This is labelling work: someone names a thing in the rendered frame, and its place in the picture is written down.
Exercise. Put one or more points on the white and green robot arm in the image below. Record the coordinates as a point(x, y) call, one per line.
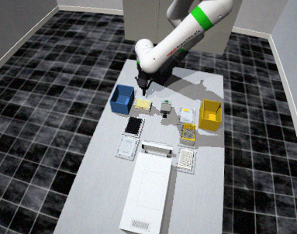
point(186, 35)

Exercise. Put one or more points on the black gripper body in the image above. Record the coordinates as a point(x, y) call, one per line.
point(147, 76)

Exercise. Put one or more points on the yellow bin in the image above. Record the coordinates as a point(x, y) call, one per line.
point(210, 115)

